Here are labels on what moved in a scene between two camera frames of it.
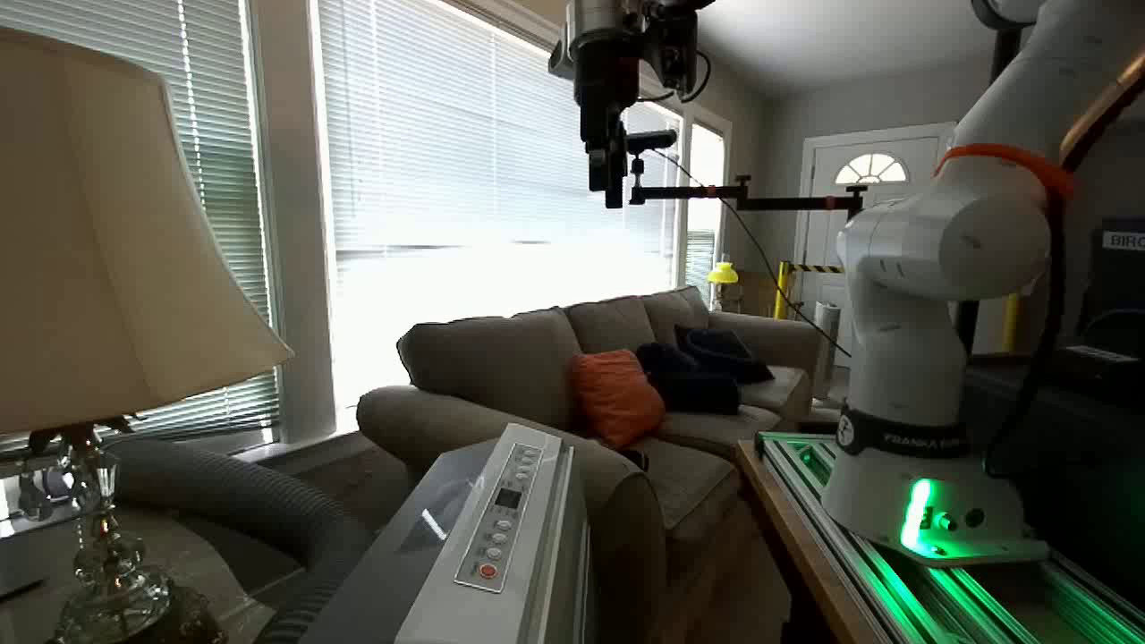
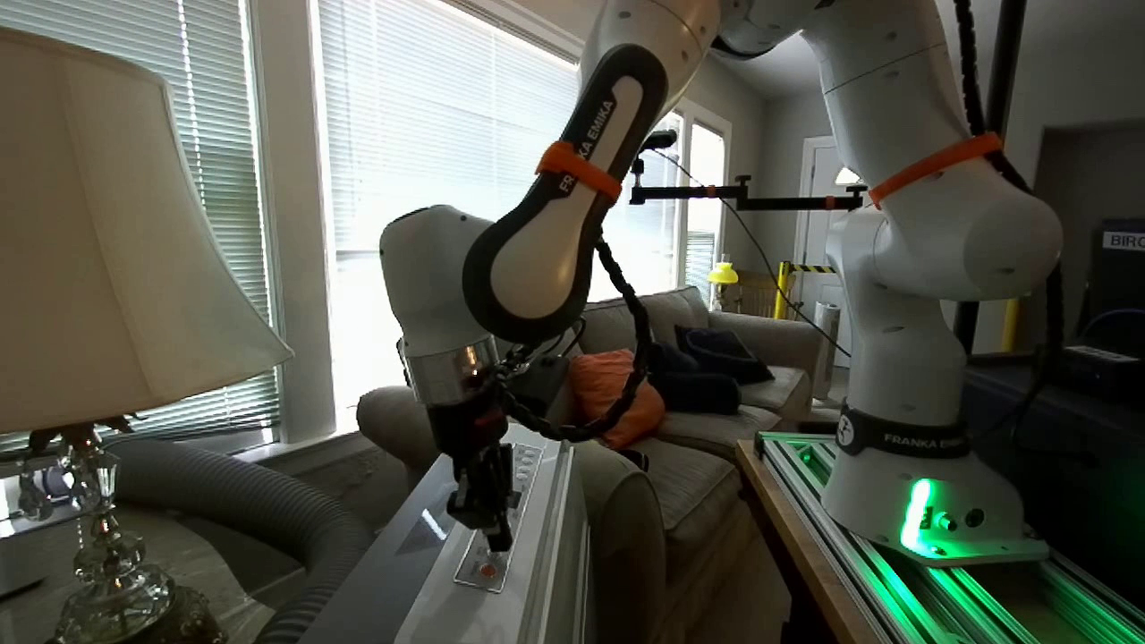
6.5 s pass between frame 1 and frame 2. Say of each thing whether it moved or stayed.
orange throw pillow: stayed
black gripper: moved
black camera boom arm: stayed
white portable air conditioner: stayed
